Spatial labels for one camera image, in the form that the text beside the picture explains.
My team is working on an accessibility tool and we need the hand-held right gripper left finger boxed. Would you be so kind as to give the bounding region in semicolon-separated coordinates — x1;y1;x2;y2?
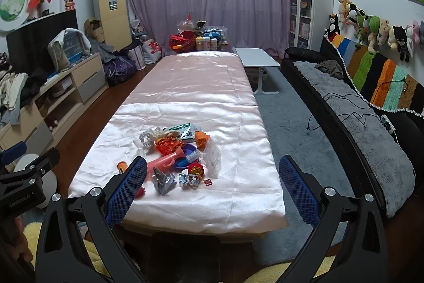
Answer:
35;156;149;283

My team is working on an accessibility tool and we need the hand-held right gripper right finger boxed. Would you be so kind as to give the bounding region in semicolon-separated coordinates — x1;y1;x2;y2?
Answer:
279;155;388;283

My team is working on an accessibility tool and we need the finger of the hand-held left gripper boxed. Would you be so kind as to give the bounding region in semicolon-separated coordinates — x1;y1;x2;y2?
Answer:
0;148;61;187
0;141;28;165

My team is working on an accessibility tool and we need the silver foil pack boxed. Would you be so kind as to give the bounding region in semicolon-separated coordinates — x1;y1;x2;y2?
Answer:
152;168;176;196

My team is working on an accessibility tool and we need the pink toy trumpet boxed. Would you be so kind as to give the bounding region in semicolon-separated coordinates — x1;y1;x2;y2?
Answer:
146;149;186;176

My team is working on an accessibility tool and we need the white tissue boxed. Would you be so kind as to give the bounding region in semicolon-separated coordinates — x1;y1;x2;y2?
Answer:
138;130;156;150

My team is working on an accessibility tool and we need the silver wrapper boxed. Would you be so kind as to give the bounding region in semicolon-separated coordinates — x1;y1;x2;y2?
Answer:
178;172;201;191

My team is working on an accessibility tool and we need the red gold foil wrapper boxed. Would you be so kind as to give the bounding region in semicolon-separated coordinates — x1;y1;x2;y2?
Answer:
154;134;186;156

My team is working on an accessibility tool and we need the blue plastic dish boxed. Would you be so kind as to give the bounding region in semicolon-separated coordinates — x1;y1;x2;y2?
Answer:
174;155;200;170

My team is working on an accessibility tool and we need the red gold ball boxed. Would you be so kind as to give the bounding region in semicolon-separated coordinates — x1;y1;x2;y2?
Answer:
187;162;206;177

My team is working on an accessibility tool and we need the blue purple plastic bowl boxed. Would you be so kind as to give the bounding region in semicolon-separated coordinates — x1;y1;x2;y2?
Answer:
172;143;198;160

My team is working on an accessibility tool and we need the black trash bin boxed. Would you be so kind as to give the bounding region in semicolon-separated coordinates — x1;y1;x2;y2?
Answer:
145;230;221;283

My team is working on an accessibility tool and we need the clear plastic bag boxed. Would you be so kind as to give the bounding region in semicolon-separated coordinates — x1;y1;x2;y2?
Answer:
200;140;222;179

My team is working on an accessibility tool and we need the person's left hand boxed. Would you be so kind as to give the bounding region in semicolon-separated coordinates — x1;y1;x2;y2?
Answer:
10;215;34;267

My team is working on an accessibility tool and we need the white round stool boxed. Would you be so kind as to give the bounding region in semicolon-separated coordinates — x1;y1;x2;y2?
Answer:
13;154;59;214

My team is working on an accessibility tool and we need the grey rug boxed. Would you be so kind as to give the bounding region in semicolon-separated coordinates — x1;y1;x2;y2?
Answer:
253;67;356;265

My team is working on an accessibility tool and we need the pile of clothes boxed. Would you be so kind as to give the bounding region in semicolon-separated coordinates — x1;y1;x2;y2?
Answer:
0;53;47;128

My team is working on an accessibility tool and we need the yellow fluffy blanket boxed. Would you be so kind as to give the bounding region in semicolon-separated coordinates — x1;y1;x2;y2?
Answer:
23;221;342;283

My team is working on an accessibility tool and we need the green white packet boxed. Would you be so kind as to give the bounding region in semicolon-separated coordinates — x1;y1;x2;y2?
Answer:
164;124;199;142

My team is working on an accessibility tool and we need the black sofa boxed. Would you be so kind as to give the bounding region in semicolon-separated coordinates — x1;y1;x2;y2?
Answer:
281;36;424;237

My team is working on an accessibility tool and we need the grey fluffy throw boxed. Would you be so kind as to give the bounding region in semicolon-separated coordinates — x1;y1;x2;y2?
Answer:
293;60;417;219

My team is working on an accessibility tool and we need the wooden television cabinet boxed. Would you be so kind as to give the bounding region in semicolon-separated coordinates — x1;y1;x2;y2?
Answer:
0;53;110;171

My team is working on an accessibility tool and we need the black television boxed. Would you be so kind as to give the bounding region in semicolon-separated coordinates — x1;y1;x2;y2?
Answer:
6;9;79;75

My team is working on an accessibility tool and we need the white power strip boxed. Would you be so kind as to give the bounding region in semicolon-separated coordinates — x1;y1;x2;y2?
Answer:
380;114;397;135

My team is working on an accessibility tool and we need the blue plastic drawer box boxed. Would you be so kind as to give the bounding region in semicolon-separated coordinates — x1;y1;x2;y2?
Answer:
61;31;87;61

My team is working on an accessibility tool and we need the purple bag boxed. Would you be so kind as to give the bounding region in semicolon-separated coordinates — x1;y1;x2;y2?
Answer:
104;56;137;86

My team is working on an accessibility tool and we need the grey-brown crumpled cloth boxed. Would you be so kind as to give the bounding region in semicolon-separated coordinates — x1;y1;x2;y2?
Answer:
314;60;345;80

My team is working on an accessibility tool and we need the white jacket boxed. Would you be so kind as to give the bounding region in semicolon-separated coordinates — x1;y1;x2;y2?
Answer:
63;28;92;53

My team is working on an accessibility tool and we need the white black shopping bag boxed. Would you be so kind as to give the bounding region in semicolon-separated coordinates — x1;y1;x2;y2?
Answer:
127;42;146;70

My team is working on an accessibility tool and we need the white side table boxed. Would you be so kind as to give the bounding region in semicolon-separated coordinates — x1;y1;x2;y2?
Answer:
235;47;281;94

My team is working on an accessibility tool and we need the red white plastic bag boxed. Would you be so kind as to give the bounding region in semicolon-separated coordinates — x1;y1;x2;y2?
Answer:
142;39;165;65

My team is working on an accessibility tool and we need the striped crochet blanket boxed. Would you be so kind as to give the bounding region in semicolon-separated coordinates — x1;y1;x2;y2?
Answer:
326;33;424;120

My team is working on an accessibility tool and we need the cardboard box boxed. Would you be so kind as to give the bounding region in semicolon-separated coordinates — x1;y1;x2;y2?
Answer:
83;18;106;44

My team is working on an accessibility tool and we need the red plastic basket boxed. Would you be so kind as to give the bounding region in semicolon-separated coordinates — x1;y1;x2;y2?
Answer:
168;31;196;53

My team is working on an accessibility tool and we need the cream standing air conditioner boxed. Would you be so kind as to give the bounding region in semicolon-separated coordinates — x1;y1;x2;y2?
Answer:
92;0;132;51

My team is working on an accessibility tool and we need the clear cake dome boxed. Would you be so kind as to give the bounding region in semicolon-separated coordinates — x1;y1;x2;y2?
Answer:
177;14;196;35

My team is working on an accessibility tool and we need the clear plastic storage box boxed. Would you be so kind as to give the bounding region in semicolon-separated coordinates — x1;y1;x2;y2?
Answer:
202;25;229;43

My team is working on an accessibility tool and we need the row of plush toys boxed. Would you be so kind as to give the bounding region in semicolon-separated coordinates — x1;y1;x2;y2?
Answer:
326;0;424;63

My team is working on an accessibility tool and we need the round green wall picture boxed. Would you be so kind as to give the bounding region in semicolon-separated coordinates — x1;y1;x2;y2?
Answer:
0;0;30;33

